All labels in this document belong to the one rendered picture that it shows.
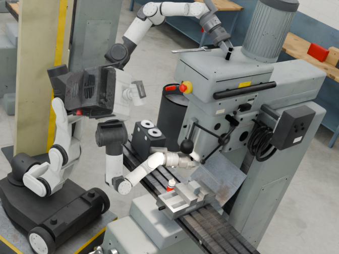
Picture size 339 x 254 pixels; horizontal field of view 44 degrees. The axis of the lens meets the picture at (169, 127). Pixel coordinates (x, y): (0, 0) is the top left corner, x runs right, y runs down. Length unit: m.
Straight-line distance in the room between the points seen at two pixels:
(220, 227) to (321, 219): 2.22
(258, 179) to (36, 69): 2.04
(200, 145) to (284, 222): 2.22
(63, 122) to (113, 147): 0.43
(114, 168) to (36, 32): 1.66
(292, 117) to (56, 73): 1.29
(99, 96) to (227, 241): 1.09
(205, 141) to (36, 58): 1.86
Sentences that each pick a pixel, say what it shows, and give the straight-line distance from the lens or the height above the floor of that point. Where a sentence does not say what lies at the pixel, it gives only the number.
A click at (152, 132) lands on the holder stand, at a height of 1.16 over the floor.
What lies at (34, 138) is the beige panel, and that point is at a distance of 4.05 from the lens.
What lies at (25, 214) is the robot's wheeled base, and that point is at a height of 0.57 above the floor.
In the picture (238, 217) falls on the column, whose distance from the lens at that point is 2.86.
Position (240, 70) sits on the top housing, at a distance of 2.05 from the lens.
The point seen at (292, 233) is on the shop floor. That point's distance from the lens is 4.24.
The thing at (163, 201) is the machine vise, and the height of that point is 1.03.
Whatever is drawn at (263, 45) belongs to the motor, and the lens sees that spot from 2.20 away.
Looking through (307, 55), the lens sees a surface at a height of 0.88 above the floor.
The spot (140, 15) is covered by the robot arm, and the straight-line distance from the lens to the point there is 2.24.
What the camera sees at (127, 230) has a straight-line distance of 2.58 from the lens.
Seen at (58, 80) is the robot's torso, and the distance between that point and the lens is 2.38.
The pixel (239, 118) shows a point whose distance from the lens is 2.27.
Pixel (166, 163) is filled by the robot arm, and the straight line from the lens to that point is 2.34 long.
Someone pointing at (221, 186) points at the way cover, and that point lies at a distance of 2.75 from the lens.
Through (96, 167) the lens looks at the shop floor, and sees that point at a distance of 4.17.
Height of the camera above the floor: 2.64
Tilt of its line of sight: 32 degrees down
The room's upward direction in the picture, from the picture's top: 16 degrees clockwise
